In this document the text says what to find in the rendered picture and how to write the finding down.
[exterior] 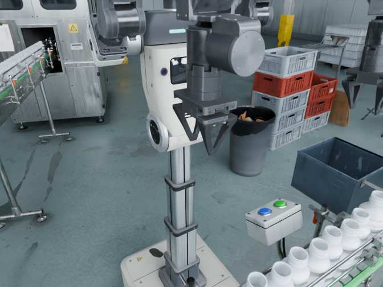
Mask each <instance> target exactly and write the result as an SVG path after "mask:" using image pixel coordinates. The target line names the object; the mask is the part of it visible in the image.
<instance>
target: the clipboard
mask: <svg viewBox="0 0 383 287"><path fill-rule="evenodd" d="M10 51H16V48H15V44H14V41H13V37H12V34H11V31H10V27H9V23H0V52H10Z"/></svg>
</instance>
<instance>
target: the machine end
mask: <svg viewBox="0 0 383 287"><path fill-rule="evenodd" d="M96 12H97V9H96V1H95V0H0V23H9V27H10V31H11V34H12V37H13V41H14V44H15V48H16V51H10V52H0V63H1V62H3V61H5V60H6V59H9V58H11V57H12V56H14V55H15V54H17V53H19V52H21V51H23V50H25V49H27V48H28V47H30V46H32V45H34V44H35V43H37V42H39V41H42V42H44V40H46V38H47V40H49V38H52V37H53V38H52V39H51V41H52V40H54V39H55V40H54V41H53V42H54V43H53V44H55V42H56V44H57V47H58V52H59V57H60V61H59V62H58V64H57V65H56V66H55V67H54V68H53V69H52V70H51V71H50V72H49V73H48V75H47V76H46V77H47V78H46V79H45V80H43V84H44V88H45V91H46V95H47V99H48V103H49V106H50V111H51V115H52V119H53V120H58V119H66V118H80V117H93V116H98V117H99V119H98V120H96V122H97V123H102V122H104V119H101V116H103V115H104V113H105V107H106V101H107V89H108V83H107V81H108V78H107V76H106V71H105V66H102V67H97V66H96V65H95V63H94V60H93V57H92V53H91V49H90V46H89V42H88V38H87V34H86V29H87V24H88V21H89V18H90V15H91V14H92V13H96ZM10 117H11V120H12V121H13V123H20V124H21V126H20V127H19V128H18V129H19V130H25V129H27V128H28V126H24V125H23V123H24V122H33V121H47V120H48V115H47V112H46V107H45V104H44V101H43V96H42V93H41V90H40V85H39V84H38V85H37V87H36V88H35V89H34V90H33V91H32V92H31V93H30V94H29V95H28V96H27V97H26V99H25V100H24V101H23V102H22V103H21V105H20V106H19V107H17V108H16V110H15V111H14V112H13V113H12V114H11V115H10Z"/></svg>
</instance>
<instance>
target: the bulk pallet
mask: <svg viewBox="0 0 383 287"><path fill-rule="evenodd" d="M367 30H368V24H355V23H351V24H336V25H326V31H325V35H336V36H345V37H349V38H350V39H349V41H348V42H347V40H348V39H347V40H346V41H345V42H344V43H343V44H342V45H341V46H344V45H345V44H346V42H347V45H346V48H345V51H344V55H343V59H342V62H341V67H340V68H342V67H349V68H354V67H359V66H360V63H361V58H362V53H363V49H364V46H366V45H365V38H366V33H367ZM323 43H324V44H331V45H333V43H332V38H331V37H330V36H325V38H324V40H323ZM342 50H343V49H342V48H341V49H336V50H328V51H321V53H320V59H318V65H326V64H333V65H332V68H334V69H336V68H338V66H339V61H340V57H341V53H342Z"/></svg>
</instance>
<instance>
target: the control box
mask: <svg viewBox="0 0 383 287"><path fill-rule="evenodd" d="M278 200H282V201H285V203H286V205H285V206H280V207H279V206H275V202H276V201H278ZM261 208H269V209H270V213H269V214H260V213H259V210H260V209H261ZM245 216H246V223H247V230H248V235H249V236H250V237H252V238H253V239H255V240H257V241H259V242H261V243H263V244H264V245H266V246H270V245H272V244H273V243H275V242H276V250H277V252H278V256H279V259H280V260H281V259H283V258H285V257H286V251H285V237H286V236H287V235H289V234H291V233H293V232H294V231H296V230H297V229H299V228H301V227H302V226H303V221H302V215H301V205H300V204H297V203H294V202H291V201H288V200H285V199H282V198H278V199H276V200H273V201H272V202H269V203H267V204H265V205H264V206H261V207H259V208H257V209H255V210H253V211H251V212H248V213H246V214H245ZM281 239H282V246H283V251H282V249H281Z"/></svg>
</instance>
